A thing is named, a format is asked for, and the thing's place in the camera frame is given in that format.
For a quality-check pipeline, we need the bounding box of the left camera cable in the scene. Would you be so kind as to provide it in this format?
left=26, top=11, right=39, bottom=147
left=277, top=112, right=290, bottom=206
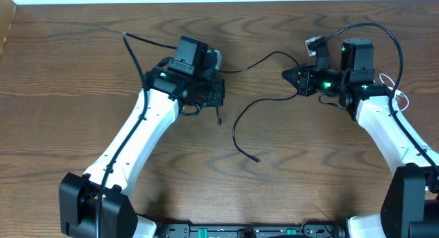
left=95, top=31, right=178, bottom=238

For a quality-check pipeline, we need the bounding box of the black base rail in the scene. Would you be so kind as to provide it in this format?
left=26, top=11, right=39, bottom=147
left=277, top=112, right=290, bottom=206
left=153, top=221, right=350, bottom=238

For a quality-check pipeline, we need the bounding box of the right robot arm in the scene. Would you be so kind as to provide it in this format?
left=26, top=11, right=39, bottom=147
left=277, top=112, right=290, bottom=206
left=282, top=37, right=438, bottom=237

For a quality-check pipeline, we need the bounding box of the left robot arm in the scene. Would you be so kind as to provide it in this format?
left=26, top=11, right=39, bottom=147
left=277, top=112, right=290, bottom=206
left=59, top=36, right=225, bottom=237

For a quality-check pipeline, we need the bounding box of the white usb cable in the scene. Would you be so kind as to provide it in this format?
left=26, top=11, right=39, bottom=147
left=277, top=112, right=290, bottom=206
left=378, top=72, right=410, bottom=112

